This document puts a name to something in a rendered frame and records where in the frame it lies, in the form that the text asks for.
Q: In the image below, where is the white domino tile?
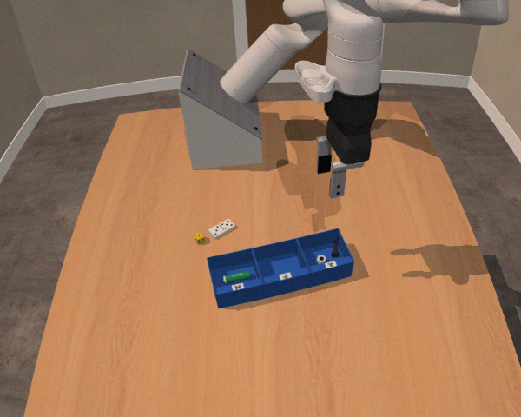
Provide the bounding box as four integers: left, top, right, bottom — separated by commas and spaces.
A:
208, 218, 235, 239

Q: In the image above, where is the yellow die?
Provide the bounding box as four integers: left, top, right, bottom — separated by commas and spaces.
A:
195, 232, 205, 244

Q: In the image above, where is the green battery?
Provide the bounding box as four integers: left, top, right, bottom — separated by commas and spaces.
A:
223, 270, 251, 283

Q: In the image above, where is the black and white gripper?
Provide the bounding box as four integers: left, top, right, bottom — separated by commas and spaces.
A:
294, 48, 381, 199

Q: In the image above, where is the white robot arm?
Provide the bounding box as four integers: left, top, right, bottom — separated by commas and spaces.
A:
220, 0, 509, 103

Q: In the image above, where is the blue three-compartment bin rack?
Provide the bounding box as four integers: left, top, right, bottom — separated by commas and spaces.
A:
208, 228, 354, 308

